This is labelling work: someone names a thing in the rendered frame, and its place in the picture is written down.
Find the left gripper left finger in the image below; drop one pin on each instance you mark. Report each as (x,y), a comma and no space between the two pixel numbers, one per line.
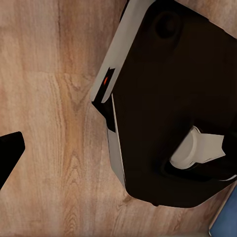
(12,146)

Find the sofa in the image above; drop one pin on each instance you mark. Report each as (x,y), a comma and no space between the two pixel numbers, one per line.
(224,223)

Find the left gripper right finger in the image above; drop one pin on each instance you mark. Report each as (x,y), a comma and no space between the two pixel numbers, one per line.
(229,146)

